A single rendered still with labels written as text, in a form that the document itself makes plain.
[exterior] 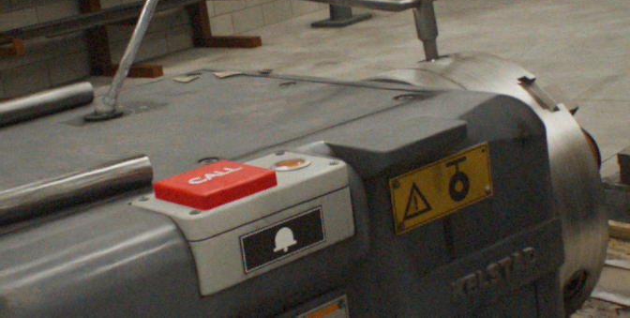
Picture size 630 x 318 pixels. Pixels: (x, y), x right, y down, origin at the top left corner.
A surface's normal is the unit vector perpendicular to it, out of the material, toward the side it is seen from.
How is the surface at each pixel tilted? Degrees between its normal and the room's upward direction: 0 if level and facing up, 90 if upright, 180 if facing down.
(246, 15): 90
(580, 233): 92
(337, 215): 90
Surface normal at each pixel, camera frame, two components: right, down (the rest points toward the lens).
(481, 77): 0.15, -0.83
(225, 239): 0.65, 0.10
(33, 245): -0.13, -0.96
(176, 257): 0.57, -0.22
